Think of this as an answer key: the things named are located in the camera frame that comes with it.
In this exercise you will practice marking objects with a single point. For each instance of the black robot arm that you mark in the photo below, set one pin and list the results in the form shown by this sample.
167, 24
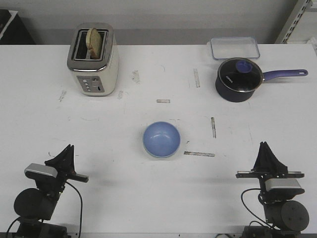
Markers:
36, 205
284, 217

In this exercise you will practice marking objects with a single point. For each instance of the toast slice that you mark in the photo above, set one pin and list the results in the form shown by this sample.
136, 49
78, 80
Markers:
94, 43

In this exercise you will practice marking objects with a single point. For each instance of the glass pot lid blue knob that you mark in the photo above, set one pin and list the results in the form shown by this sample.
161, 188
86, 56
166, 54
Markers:
240, 74

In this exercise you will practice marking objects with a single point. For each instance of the white slotted shelf rack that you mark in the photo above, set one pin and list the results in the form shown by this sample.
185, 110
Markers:
301, 25

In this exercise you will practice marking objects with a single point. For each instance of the dark blue saucepan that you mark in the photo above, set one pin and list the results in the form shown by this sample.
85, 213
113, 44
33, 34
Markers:
234, 96

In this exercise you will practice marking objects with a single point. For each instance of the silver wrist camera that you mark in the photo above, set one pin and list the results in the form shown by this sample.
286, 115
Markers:
283, 185
41, 170

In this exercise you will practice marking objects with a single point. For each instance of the clear plastic food container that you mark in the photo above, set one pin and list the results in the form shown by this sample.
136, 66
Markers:
223, 48

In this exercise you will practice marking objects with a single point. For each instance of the green bowl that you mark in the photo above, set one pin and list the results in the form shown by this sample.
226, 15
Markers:
159, 158

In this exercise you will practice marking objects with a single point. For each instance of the blue bowl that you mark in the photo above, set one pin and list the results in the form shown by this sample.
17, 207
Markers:
161, 138

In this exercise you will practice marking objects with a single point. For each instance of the cream and chrome toaster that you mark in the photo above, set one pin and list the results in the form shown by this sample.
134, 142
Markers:
94, 77

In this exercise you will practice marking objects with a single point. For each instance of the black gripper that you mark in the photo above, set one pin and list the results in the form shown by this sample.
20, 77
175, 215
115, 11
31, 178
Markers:
274, 170
64, 164

